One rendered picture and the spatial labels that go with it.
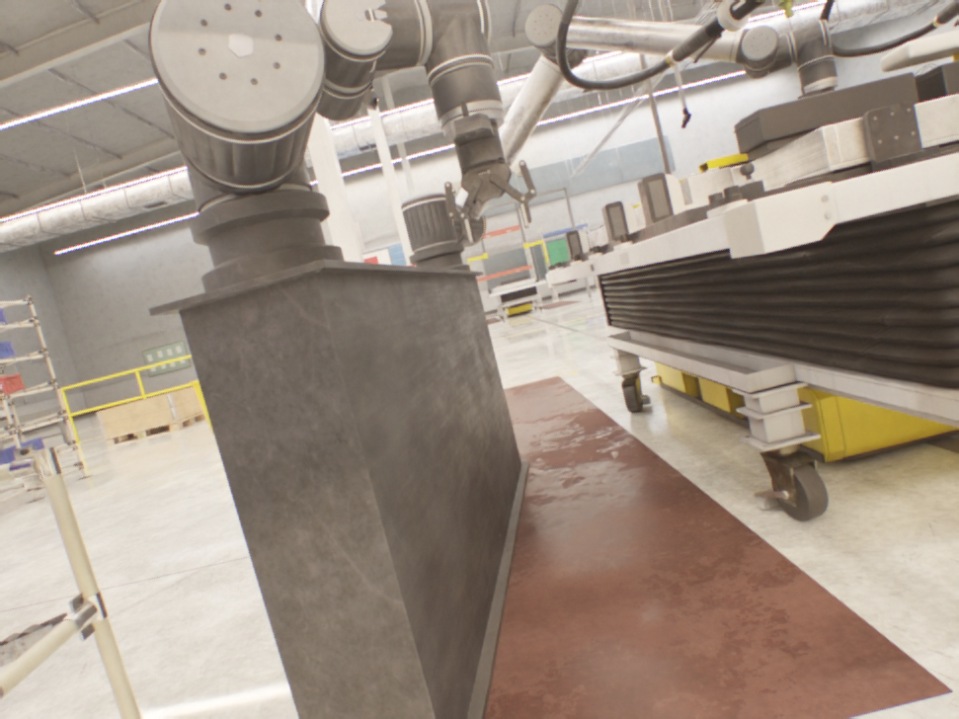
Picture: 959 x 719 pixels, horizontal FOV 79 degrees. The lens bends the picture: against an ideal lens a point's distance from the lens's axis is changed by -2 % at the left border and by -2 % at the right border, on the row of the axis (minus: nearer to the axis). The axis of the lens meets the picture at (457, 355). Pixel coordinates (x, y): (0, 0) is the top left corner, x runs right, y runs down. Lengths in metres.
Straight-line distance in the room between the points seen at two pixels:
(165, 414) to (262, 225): 8.60
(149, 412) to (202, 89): 9.00
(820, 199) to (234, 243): 0.96
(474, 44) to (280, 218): 0.41
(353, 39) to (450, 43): 0.15
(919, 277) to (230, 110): 1.18
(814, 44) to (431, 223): 1.45
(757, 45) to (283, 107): 1.76
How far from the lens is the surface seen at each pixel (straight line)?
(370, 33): 0.97
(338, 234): 6.92
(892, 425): 2.26
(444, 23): 1.02
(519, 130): 2.64
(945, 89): 2.12
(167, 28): 0.81
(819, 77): 2.43
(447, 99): 0.99
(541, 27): 2.43
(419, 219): 2.47
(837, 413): 2.16
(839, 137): 1.71
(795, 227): 1.14
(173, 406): 9.48
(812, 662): 1.36
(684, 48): 2.00
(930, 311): 1.37
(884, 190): 1.22
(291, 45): 0.80
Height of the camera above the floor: 0.79
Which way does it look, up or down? 5 degrees down
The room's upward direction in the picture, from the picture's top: 14 degrees counter-clockwise
